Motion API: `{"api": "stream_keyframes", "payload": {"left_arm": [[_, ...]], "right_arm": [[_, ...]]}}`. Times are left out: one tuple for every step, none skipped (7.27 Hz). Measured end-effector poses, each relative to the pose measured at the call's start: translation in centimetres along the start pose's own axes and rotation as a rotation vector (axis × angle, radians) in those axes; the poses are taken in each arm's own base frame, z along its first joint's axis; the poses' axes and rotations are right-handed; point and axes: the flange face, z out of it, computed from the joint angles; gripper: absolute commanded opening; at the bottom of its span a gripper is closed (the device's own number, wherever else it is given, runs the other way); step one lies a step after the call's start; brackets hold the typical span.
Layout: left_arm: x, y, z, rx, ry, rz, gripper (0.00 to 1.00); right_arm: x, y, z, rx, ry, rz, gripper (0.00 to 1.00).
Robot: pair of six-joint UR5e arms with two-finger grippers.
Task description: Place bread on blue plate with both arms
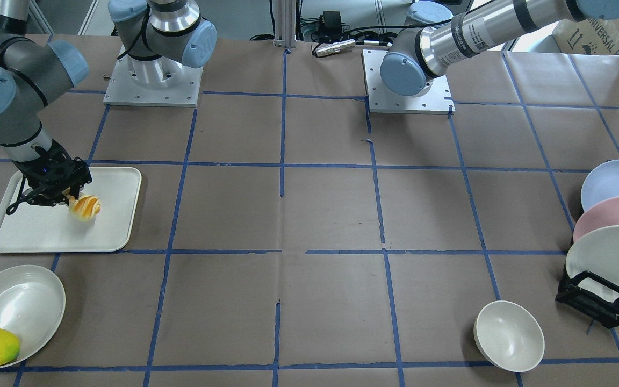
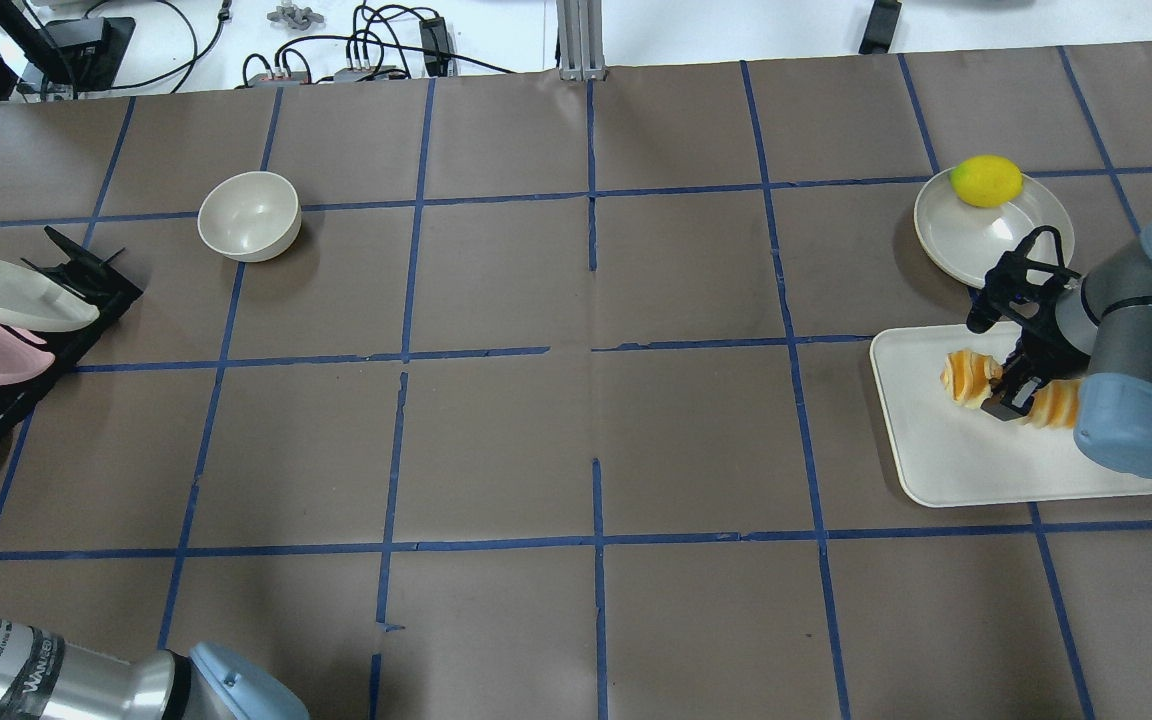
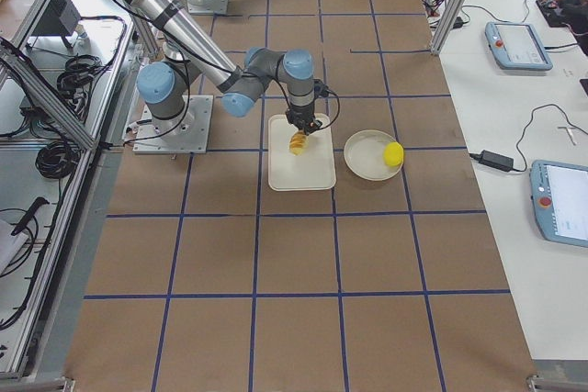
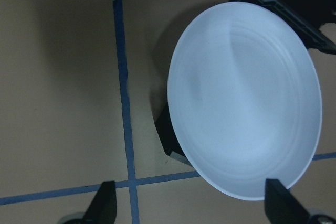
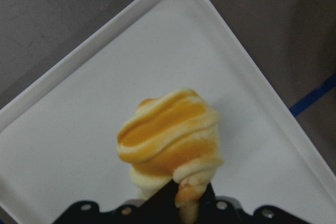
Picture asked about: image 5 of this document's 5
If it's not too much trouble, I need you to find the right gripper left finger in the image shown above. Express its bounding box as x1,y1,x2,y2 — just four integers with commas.
141,180,180,223

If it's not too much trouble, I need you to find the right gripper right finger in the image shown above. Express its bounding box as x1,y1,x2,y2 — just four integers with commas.
196,183,216,224

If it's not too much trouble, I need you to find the striped orange bread roll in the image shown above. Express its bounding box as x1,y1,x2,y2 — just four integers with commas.
117,88,224,223

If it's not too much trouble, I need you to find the white rectangular tray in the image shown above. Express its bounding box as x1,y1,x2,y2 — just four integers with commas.
1,0,335,223

